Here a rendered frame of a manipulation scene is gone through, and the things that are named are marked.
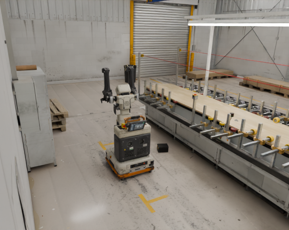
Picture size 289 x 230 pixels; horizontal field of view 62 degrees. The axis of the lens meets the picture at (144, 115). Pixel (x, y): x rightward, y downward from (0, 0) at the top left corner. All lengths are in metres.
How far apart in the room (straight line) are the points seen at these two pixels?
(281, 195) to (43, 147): 3.52
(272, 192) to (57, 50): 8.80
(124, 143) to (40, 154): 1.43
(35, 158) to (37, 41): 6.57
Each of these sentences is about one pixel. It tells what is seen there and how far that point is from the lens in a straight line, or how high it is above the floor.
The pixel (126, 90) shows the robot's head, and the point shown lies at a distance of 3.82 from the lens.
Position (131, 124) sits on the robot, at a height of 0.93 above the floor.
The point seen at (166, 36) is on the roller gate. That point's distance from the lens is 12.07.
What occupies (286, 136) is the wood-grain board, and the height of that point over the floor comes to 0.90.
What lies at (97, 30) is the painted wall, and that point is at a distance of 10.66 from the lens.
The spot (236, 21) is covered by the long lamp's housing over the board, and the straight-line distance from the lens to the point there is 3.86.
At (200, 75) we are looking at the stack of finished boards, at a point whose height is 0.28.
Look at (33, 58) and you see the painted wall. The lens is 10.26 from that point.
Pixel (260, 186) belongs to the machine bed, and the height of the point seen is 0.18.
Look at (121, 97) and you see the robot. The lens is 3.77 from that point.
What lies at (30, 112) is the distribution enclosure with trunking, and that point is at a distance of 3.05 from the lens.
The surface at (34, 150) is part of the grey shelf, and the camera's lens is 4.25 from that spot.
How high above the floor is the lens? 2.25
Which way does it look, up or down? 20 degrees down
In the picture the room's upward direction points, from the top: 1 degrees clockwise
